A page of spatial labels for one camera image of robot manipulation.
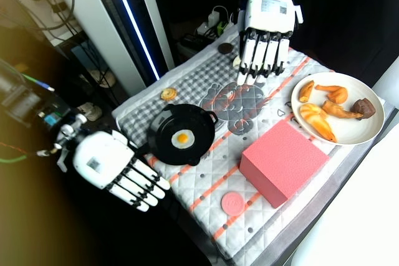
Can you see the yellow toy fried piece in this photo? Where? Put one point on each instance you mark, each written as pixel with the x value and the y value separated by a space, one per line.
pixel 307 91

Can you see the black frying pan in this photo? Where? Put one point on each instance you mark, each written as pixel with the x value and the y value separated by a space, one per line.
pixel 174 116

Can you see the white power strip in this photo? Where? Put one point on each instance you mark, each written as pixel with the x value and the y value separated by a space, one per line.
pixel 204 29

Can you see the white power adapter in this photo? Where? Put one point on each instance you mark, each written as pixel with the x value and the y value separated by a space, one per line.
pixel 214 18

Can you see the brown toy meat patty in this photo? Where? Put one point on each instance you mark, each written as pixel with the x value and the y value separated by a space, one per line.
pixel 364 108

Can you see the pink round cookie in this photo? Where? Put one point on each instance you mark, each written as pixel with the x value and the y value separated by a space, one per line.
pixel 232 203

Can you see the swirl butter cookie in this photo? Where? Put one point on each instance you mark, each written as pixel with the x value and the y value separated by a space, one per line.
pixel 169 94

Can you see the toy fried egg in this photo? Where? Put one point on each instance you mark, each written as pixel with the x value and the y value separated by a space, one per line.
pixel 183 138

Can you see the brown chocolate cookie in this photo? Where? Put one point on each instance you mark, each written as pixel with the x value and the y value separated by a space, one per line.
pixel 224 48

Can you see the toy shrimp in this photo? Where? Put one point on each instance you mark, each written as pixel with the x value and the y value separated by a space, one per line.
pixel 315 116

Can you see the white pillar with blue strip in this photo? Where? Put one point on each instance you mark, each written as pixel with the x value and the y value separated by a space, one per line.
pixel 103 13

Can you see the white round plate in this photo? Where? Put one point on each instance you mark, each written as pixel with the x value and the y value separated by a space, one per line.
pixel 358 132

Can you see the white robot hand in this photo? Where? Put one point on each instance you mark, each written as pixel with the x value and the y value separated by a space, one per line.
pixel 99 157
pixel 268 13

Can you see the toy fried chicken drumstick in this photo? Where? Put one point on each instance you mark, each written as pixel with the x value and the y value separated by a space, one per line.
pixel 336 109

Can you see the pale toy dumpling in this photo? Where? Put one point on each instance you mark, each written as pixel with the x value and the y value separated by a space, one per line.
pixel 237 62

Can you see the orange toy food piece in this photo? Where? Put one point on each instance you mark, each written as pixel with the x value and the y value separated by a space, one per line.
pixel 336 93

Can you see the black power brick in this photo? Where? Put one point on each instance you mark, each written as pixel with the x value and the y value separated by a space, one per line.
pixel 193 41

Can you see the grey quilt with bear print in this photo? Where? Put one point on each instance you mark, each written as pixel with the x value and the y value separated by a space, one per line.
pixel 202 73

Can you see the red box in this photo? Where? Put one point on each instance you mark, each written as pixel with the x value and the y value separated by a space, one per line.
pixel 280 154

